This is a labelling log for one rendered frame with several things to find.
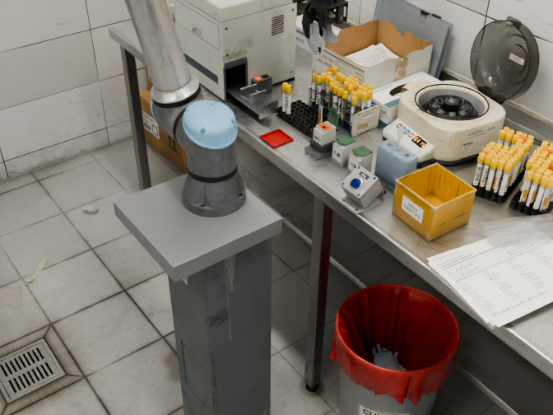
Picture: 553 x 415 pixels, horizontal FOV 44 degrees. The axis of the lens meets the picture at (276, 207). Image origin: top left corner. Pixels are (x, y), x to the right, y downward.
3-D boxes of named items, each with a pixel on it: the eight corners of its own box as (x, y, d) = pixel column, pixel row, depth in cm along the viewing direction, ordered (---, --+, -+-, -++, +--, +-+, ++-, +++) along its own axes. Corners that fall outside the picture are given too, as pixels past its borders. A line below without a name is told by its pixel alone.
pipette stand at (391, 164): (369, 178, 179) (373, 146, 172) (388, 169, 182) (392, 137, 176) (397, 197, 172) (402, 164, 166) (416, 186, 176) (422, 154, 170)
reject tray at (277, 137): (259, 137, 194) (259, 135, 193) (279, 130, 197) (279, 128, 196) (273, 148, 189) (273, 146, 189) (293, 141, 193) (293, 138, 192)
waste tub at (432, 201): (389, 212, 167) (394, 179, 161) (430, 195, 173) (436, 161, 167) (428, 243, 158) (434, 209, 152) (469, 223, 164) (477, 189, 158)
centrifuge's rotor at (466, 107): (408, 116, 193) (411, 93, 189) (452, 104, 199) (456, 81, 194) (443, 142, 182) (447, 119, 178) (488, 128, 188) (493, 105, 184)
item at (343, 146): (331, 160, 185) (332, 139, 181) (344, 155, 187) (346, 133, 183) (341, 167, 182) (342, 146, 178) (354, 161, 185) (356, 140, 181)
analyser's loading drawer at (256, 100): (220, 90, 211) (220, 76, 208) (239, 85, 214) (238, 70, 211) (259, 118, 198) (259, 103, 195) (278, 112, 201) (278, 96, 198)
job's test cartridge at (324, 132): (312, 145, 188) (313, 125, 184) (326, 140, 190) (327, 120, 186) (321, 152, 186) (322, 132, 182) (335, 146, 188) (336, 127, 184)
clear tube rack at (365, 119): (306, 107, 207) (307, 86, 203) (332, 98, 212) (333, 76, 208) (351, 137, 194) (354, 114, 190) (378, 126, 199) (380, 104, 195)
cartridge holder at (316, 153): (304, 151, 188) (304, 140, 186) (330, 141, 193) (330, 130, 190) (316, 160, 185) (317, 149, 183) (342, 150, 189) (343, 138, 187)
